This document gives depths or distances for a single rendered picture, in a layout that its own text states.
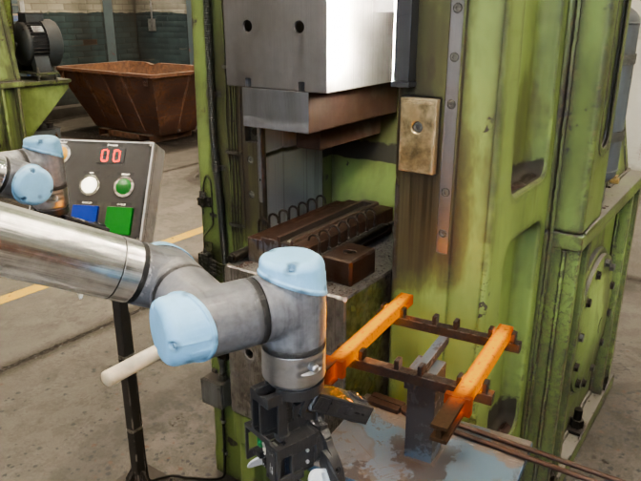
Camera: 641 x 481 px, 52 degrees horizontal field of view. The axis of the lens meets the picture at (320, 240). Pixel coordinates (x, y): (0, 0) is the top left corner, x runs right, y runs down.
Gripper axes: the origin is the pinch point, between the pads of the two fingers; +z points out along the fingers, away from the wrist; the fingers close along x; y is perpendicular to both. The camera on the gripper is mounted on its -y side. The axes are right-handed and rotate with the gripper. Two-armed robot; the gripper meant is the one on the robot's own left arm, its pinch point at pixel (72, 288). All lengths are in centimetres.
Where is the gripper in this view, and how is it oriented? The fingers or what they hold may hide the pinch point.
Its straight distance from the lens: 162.6
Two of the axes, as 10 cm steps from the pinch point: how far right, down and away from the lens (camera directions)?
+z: 0.0, 9.4, 3.3
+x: 6.2, 2.6, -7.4
